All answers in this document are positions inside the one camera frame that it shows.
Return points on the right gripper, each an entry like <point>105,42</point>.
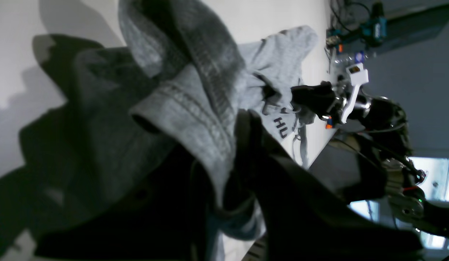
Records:
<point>335,103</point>

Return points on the grey t-shirt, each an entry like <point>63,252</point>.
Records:
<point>181,81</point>

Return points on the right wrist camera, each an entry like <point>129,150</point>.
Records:
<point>357,76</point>

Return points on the teal cordless drill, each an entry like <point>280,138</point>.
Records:
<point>372,32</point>

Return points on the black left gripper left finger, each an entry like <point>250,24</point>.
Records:
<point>162,219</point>

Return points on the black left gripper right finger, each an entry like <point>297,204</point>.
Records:
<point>304,220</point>

